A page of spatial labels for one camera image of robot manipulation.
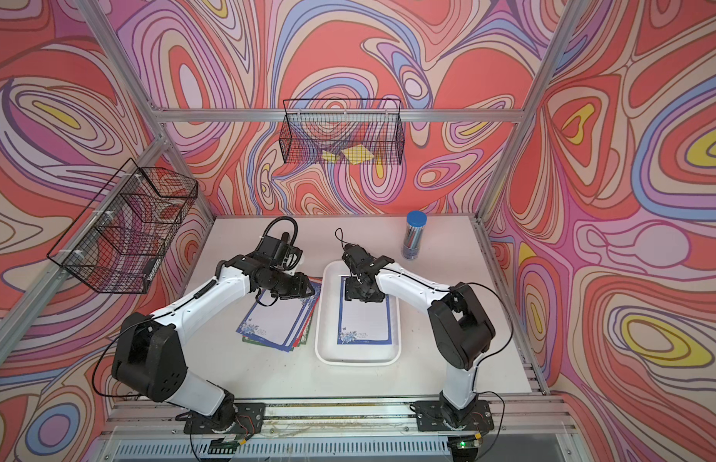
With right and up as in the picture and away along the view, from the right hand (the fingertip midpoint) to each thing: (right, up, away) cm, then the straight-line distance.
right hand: (360, 302), depth 90 cm
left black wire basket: (-64, +19, -16) cm, 69 cm away
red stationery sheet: (-18, -9, -1) cm, 20 cm away
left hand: (-14, +4, -6) cm, 16 cm away
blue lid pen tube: (+18, +26, +3) cm, 32 cm away
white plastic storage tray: (-10, -13, -6) cm, 18 cm away
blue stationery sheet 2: (-27, -7, +1) cm, 28 cm away
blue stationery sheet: (+1, -6, -1) cm, 7 cm away
